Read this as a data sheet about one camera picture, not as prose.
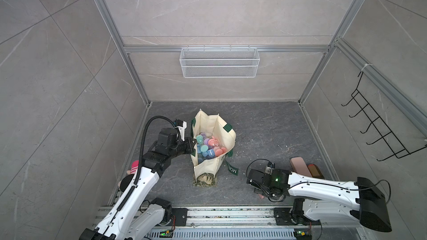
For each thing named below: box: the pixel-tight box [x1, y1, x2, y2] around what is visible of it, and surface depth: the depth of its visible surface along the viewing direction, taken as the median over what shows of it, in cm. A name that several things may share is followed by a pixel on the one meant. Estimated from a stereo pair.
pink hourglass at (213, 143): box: [207, 138, 220, 148], surface depth 90 cm
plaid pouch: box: [307, 163, 326, 180], surface depth 87 cm
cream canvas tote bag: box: [190, 108, 239, 182], surface depth 86 cm
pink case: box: [290, 156, 313, 178], surface depth 89 cm
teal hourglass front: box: [196, 134, 204, 145], surface depth 92 cm
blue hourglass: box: [206, 148, 216, 159], surface depth 87 cm
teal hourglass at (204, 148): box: [200, 144, 209, 152], surface depth 86 cm
